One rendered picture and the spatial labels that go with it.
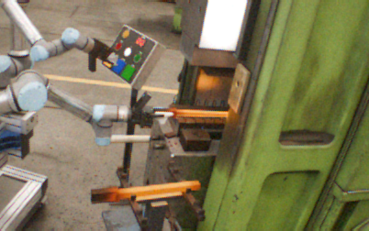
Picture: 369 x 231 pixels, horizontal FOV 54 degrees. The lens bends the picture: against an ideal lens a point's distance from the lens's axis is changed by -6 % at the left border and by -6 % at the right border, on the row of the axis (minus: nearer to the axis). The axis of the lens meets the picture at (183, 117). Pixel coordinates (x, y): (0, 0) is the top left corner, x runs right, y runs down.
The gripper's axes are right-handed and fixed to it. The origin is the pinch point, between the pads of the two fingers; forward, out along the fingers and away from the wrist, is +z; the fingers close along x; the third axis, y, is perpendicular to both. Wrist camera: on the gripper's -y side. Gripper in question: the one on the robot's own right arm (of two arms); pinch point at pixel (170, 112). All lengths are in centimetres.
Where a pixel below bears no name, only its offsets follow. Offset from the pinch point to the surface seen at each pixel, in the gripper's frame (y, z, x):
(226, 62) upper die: -29.0, 17.9, 7.6
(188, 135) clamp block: 2.5, 4.6, 16.2
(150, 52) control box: -13.7, -3.7, -41.7
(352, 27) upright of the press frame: -60, 48, 42
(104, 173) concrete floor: 100, -14, -85
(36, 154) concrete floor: 101, -67, -110
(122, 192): 6, -29, 50
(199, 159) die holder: 11.1, 9.8, 22.0
